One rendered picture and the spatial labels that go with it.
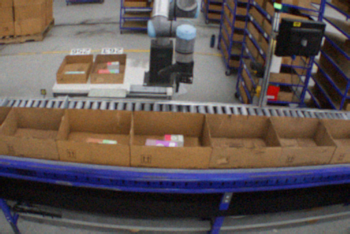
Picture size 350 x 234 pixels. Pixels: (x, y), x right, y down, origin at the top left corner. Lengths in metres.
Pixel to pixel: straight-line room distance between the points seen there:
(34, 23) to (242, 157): 4.94
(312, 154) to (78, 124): 1.37
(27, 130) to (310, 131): 1.82
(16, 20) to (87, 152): 4.71
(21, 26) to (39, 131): 4.25
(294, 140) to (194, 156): 0.75
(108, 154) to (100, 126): 0.30
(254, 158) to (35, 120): 1.29
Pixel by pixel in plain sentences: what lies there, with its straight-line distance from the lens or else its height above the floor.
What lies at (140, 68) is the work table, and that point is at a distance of 2.95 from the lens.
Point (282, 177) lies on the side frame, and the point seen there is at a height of 0.89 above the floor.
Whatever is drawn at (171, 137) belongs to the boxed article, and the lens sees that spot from 1.85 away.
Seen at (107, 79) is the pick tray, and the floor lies 0.79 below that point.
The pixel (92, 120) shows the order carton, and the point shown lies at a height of 0.98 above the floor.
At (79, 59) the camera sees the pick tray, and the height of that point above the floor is 0.80.
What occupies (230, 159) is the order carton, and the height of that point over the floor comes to 0.97.
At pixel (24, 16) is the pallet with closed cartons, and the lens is 6.06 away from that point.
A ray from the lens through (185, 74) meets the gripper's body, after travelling 1.60.
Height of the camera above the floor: 2.08
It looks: 35 degrees down
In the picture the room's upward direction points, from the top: 5 degrees clockwise
